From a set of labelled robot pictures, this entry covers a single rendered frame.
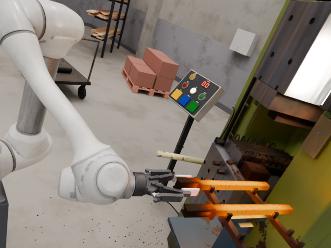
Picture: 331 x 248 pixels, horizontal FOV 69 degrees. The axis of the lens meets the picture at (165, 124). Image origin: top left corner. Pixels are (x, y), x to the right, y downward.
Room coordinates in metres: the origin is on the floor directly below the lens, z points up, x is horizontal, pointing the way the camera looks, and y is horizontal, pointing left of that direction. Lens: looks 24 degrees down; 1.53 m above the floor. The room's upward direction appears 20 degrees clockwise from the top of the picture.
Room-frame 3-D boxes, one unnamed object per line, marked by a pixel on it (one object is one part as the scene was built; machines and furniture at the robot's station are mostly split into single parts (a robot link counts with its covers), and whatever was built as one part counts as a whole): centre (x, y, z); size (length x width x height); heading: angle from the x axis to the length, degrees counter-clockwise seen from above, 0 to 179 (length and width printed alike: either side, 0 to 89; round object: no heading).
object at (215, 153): (1.27, -0.64, 0.69); 0.56 x 0.38 x 0.45; 107
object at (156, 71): (4.95, 0.73, 0.35); 1.20 x 0.85 x 0.71; 34
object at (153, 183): (0.63, -0.08, 1.02); 0.11 x 0.01 x 0.04; 99
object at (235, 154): (1.32, -0.61, 0.96); 0.42 x 0.20 x 0.09; 107
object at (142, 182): (0.62, -0.01, 1.02); 0.09 x 0.08 x 0.07; 118
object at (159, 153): (1.56, -0.22, 0.62); 0.44 x 0.05 x 0.05; 107
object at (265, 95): (1.32, -0.61, 1.32); 0.42 x 0.20 x 0.10; 107
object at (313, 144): (1.00, -0.63, 1.27); 0.09 x 0.02 x 0.17; 17
